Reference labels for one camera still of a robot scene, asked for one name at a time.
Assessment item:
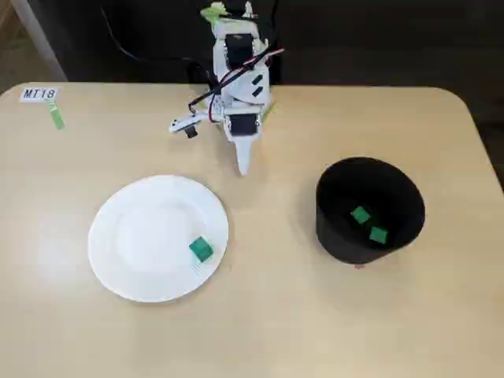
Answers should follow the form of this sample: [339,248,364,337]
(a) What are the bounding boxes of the white MT18 label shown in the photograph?
[19,87,59,103]

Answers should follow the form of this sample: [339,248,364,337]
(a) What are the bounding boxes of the red and black wire bundle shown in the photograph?
[187,47,286,123]

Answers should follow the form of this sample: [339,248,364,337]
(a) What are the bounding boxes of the white furniture leg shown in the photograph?
[9,0,69,83]

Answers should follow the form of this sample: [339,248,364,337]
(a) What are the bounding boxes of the light green tape on arm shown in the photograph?
[200,2,230,25]

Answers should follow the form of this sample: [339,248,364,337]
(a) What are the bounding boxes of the small white wrist camera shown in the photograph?
[168,113,202,139]

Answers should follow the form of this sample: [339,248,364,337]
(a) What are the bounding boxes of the black power cable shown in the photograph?
[100,6,209,83]

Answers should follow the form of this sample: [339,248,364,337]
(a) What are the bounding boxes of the white round dish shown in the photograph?
[87,175,230,303]

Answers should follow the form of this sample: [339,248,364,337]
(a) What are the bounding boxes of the black pot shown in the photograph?
[314,156,426,265]

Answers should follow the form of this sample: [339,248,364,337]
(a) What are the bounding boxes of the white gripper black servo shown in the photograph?
[222,111,265,177]

